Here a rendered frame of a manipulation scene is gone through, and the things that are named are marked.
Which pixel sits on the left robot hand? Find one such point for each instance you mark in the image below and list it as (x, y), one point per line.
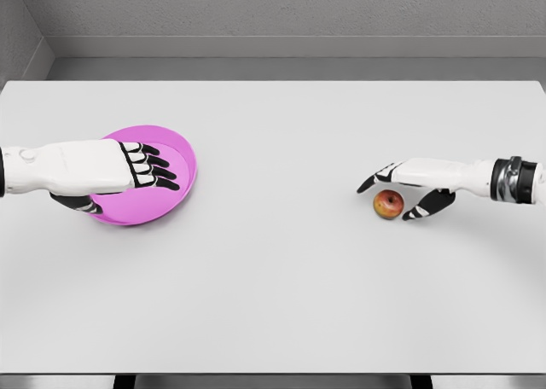
(89, 163)

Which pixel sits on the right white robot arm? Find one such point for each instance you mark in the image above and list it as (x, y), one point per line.
(507, 179)

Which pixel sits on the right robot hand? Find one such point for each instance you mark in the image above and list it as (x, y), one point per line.
(422, 172)

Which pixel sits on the pink round plate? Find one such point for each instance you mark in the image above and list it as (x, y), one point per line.
(179, 180)

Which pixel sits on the red yellow apple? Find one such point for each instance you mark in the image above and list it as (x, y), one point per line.
(388, 204)

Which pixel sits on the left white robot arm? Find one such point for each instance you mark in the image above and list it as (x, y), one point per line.
(20, 169)

